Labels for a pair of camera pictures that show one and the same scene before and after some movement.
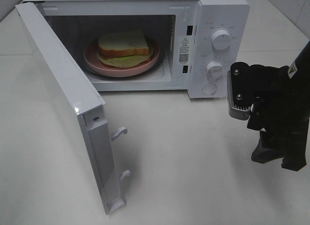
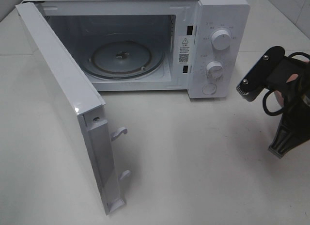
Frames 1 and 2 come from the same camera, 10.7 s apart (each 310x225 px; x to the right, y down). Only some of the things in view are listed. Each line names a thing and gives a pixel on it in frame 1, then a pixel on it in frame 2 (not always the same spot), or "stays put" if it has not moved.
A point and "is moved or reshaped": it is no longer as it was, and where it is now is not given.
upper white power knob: [221, 40] stays put
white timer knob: [214, 68] stays put
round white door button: [209, 88] stays put
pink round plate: [91, 61] is moved or reshaped
